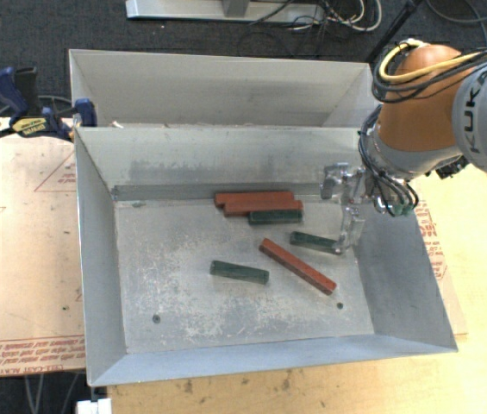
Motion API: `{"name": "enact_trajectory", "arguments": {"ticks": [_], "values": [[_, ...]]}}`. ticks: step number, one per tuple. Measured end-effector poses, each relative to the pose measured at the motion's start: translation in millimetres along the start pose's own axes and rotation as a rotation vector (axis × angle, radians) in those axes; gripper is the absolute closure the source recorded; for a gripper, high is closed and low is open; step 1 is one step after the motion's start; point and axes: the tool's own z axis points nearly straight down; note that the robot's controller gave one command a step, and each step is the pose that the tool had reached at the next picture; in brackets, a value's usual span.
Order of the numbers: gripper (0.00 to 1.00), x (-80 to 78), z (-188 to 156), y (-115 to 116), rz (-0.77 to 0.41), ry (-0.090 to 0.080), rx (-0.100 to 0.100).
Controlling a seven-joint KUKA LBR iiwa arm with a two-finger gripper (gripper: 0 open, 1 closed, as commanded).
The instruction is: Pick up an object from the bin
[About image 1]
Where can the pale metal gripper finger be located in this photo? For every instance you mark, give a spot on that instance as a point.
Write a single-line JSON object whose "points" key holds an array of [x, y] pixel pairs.
{"points": [[330, 183], [348, 233]]}

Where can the dark green flat block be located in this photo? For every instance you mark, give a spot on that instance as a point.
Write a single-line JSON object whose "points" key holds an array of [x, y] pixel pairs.
{"points": [[312, 242], [275, 217], [239, 272]]}

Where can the red-brown flat block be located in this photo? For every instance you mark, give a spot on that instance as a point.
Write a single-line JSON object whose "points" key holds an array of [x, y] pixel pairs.
{"points": [[251, 196], [269, 207], [297, 266]]}

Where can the grey metal bin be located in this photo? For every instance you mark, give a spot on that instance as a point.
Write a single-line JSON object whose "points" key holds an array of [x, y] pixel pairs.
{"points": [[191, 274]]}

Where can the brown cardboard board red print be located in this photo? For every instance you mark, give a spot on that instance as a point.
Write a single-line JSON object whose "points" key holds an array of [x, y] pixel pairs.
{"points": [[36, 248]]}

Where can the black cylinder on white bracket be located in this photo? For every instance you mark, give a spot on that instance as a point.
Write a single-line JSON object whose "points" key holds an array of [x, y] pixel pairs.
{"points": [[452, 168]]}

